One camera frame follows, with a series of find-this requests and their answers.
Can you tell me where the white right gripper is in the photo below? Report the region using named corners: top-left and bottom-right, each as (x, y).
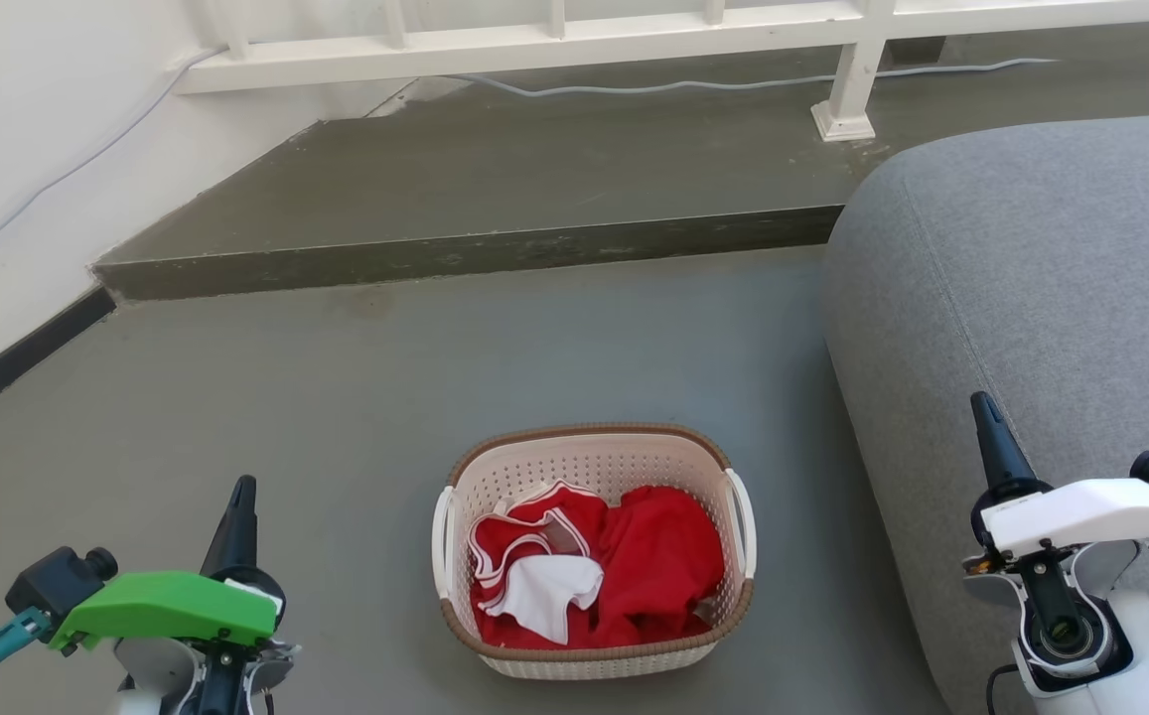
top-left (969, 391), bottom-right (1149, 569)

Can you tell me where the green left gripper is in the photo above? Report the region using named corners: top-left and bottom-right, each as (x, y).
top-left (48, 475), bottom-right (288, 653)

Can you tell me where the cream perforated laundry basket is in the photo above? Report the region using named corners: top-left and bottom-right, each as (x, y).
top-left (431, 424), bottom-right (758, 681)

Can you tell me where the grey fabric sofa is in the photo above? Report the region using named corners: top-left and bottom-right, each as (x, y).
top-left (820, 111), bottom-right (1149, 715)

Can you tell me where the black baseboard strip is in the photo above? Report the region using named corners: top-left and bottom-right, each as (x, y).
top-left (0, 286), bottom-right (118, 436)

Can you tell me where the red garment with white trim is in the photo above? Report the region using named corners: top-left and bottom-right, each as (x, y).
top-left (468, 481), bottom-right (610, 627)

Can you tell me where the red and white garment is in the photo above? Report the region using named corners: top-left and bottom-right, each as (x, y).
top-left (475, 485), bottom-right (726, 651)

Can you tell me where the raised concrete step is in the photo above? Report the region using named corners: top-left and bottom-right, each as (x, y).
top-left (92, 30), bottom-right (1149, 303)

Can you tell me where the white metal railing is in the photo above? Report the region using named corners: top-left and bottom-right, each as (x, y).
top-left (172, 0), bottom-right (1149, 142)

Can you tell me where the teal plug with cable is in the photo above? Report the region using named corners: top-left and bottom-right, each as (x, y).
top-left (0, 608), bottom-right (55, 715)

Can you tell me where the thin white wall cable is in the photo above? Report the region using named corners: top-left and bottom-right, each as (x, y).
top-left (0, 45), bottom-right (229, 281)

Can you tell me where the grey floor cable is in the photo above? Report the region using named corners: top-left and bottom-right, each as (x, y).
top-left (445, 58), bottom-right (1062, 99)

